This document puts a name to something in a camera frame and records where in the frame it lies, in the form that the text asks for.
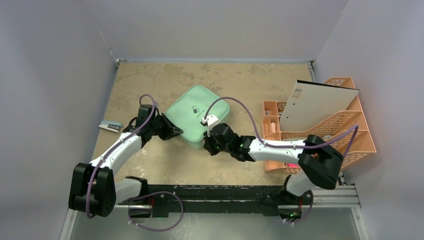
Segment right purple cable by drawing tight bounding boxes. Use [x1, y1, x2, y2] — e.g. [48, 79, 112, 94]
[203, 96, 360, 226]

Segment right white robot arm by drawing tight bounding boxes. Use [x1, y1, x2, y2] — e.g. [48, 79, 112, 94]
[203, 123, 344, 204]

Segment purple cable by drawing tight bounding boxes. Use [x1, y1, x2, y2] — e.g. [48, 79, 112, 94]
[203, 96, 360, 226]
[85, 94, 185, 232]

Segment white cardboard folder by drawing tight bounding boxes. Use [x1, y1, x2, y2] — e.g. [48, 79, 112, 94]
[279, 80, 360, 132]

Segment black metal base frame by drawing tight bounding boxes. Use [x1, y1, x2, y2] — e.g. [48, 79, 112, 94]
[123, 184, 313, 221]

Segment light blue stapler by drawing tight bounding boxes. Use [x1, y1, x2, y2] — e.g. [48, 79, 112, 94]
[98, 120, 123, 134]

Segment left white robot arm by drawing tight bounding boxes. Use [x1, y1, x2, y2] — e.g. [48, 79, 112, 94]
[68, 104, 184, 218]

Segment mint green storage case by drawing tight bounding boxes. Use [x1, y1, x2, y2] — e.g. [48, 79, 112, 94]
[164, 85, 219, 150]

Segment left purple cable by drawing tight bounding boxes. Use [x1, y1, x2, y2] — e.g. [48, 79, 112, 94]
[85, 94, 185, 232]

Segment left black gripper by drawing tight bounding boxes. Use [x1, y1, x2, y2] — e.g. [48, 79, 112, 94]
[148, 112, 181, 141]

